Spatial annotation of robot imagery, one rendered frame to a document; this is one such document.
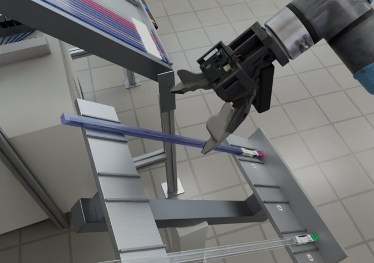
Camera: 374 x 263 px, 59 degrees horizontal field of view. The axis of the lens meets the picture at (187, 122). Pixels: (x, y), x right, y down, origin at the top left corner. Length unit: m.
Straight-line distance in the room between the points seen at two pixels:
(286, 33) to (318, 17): 0.05
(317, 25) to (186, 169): 1.22
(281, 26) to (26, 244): 1.39
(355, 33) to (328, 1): 0.06
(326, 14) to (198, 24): 1.94
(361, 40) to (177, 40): 1.84
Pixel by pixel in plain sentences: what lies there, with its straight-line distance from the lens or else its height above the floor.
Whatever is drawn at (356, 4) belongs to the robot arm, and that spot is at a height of 1.16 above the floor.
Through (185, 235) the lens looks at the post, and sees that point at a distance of 0.65.
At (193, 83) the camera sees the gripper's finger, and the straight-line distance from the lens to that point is 0.61.
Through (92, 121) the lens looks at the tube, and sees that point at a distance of 0.52.
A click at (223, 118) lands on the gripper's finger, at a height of 1.00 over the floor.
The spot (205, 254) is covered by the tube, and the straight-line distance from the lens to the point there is 0.49.
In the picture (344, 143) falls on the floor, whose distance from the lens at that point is 1.90.
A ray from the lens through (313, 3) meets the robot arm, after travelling 0.54.
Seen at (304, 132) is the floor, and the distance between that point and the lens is 1.87.
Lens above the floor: 1.42
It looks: 52 degrees down
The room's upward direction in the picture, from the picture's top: straight up
